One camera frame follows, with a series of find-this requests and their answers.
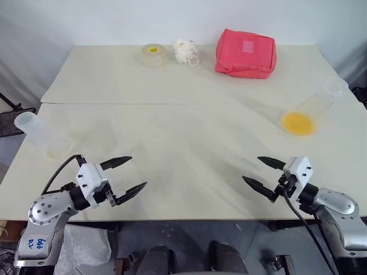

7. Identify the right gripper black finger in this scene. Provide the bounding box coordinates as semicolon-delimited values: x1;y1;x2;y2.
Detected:
257;156;287;170
242;175;276;203

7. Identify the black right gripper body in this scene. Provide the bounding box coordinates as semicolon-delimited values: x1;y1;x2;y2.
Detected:
272;174;299;200

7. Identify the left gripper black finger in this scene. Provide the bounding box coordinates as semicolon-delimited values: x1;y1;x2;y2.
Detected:
115;182;147;206
99;156;133;170

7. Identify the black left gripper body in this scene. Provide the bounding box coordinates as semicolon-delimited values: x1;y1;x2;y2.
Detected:
99;180;119;206

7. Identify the clear jar yellow lid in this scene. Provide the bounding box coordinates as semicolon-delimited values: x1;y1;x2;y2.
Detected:
280;76;349;139

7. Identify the white plastic bag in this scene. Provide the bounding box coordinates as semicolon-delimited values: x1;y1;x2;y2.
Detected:
61;224;112;268

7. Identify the dark rounded shape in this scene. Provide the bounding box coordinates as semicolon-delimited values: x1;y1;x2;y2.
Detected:
139;245;176;275
207;240;249;275

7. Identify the brown cardboard box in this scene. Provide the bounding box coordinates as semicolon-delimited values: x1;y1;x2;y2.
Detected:
0;219;27;245

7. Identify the red fabric pouch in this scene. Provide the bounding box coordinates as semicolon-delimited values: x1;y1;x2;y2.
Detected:
214;27;278;79

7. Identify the clear tape roll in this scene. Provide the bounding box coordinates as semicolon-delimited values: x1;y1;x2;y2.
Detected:
141;43;168;69

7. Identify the black metal stand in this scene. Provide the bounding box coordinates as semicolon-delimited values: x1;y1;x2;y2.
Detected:
0;91;37;139

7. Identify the white mesh bath sponge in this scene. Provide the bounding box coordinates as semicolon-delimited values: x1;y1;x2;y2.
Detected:
172;37;200;68

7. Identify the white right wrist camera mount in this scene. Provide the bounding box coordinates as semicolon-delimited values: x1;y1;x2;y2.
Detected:
283;156;314;199

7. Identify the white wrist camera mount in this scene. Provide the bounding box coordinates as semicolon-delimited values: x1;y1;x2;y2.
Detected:
76;163;108;207
283;156;314;199

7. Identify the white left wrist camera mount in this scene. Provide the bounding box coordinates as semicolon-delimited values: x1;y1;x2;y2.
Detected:
76;163;108;207

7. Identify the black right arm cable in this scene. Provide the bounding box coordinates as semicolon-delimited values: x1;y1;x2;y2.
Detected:
282;186;341;275

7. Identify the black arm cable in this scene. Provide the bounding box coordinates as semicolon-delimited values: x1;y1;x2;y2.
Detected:
40;154;87;198
282;186;341;275

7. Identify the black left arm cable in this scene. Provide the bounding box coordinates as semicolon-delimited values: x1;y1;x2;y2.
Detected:
40;154;87;198

